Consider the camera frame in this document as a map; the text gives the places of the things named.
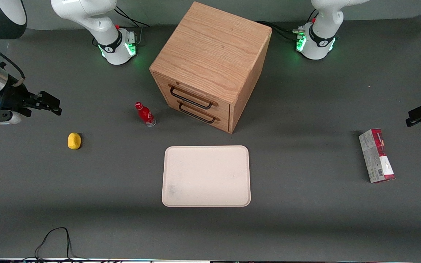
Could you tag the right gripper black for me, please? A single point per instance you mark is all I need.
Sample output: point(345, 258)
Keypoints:
point(10, 95)

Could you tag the red coke bottle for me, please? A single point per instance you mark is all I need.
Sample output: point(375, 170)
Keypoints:
point(145, 114)

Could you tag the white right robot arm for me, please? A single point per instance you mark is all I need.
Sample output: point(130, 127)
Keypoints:
point(86, 11)

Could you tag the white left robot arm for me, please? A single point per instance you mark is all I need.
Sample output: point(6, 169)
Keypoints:
point(320, 40)

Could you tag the cream plastic tray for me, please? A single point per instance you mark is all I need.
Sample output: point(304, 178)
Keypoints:
point(206, 176)

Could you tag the yellow lemon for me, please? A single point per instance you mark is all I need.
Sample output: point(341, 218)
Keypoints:
point(74, 141)

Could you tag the red and grey carton box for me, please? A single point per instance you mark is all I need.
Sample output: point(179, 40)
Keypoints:
point(376, 155)

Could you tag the wooden drawer below cabinet lid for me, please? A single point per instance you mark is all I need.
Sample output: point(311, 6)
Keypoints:
point(192, 87)

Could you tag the wooden two-drawer cabinet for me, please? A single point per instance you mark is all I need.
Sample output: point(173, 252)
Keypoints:
point(210, 47)

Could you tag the wooden drawer at cabinet base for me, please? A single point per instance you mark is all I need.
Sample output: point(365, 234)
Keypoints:
point(221, 122)

